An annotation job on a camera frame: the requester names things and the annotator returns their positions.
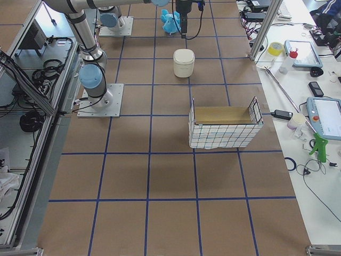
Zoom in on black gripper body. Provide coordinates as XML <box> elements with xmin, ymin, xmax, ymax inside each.
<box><xmin>175</xmin><ymin>0</ymin><xmax>192</xmax><ymax>14</ymax></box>

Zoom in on white trash can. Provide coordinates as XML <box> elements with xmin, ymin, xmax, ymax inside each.
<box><xmin>173</xmin><ymin>49</ymin><xmax>195</xmax><ymax>78</ymax></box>

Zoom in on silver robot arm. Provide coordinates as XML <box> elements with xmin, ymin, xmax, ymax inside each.
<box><xmin>99</xmin><ymin>6</ymin><xmax>125</xmax><ymax>31</ymax></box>
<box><xmin>44</xmin><ymin>1</ymin><xmax>169</xmax><ymax>109</ymax></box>

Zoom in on blue teddy bear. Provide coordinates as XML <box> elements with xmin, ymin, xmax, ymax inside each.
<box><xmin>160</xmin><ymin>9</ymin><xmax>181</xmax><ymax>35</ymax></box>

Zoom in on yellow tape roll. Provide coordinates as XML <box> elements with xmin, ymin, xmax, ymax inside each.
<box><xmin>267</xmin><ymin>42</ymin><xmax>283</xmax><ymax>57</ymax></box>

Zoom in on checkered cloth covered box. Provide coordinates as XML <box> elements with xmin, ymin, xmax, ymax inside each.
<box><xmin>189</xmin><ymin>97</ymin><xmax>264</xmax><ymax>149</ymax></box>

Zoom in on white bottle red cap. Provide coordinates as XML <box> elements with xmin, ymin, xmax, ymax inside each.
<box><xmin>279</xmin><ymin>48</ymin><xmax>298</xmax><ymax>74</ymax></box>

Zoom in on teach pendant far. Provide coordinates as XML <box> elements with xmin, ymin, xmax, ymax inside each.
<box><xmin>284</xmin><ymin>40</ymin><xmax>323</xmax><ymax>68</ymax></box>

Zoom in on teach pendant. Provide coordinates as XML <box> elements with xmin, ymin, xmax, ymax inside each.
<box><xmin>284</xmin><ymin>40</ymin><xmax>323</xmax><ymax>68</ymax></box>
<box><xmin>306</xmin><ymin>97</ymin><xmax>340</xmax><ymax>140</ymax></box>

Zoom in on black power adapter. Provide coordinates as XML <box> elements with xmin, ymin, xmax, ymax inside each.
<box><xmin>271</xmin><ymin>109</ymin><xmax>293</xmax><ymax>120</ymax></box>

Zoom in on grey control box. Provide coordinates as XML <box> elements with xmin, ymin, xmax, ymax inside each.
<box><xmin>16</xmin><ymin>19</ymin><xmax>47</xmax><ymax>56</ymax></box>

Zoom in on white purple cup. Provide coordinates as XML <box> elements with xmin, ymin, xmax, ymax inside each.
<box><xmin>287</xmin><ymin>113</ymin><xmax>306</xmax><ymax>130</ymax></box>

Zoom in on teach pendant near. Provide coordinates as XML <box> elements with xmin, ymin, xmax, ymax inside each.
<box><xmin>306</xmin><ymin>97</ymin><xmax>340</xmax><ymax>140</ymax></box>

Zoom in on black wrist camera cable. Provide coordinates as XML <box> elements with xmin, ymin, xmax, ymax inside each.
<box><xmin>172</xmin><ymin>0</ymin><xmax>206</xmax><ymax>41</ymax></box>

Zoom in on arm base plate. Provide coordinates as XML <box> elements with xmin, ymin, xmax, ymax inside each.
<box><xmin>77</xmin><ymin>84</ymin><xmax>124</xmax><ymax>118</ymax></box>
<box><xmin>99</xmin><ymin>14</ymin><xmax>134</xmax><ymax>37</ymax></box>

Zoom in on aluminium frame post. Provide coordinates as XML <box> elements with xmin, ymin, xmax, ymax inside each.
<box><xmin>249</xmin><ymin>0</ymin><xmax>282</xmax><ymax>61</ymax></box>

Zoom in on green handled reach grabber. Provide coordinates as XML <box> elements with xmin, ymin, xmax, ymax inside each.
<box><xmin>261</xmin><ymin>66</ymin><xmax>328</xmax><ymax>163</ymax></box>

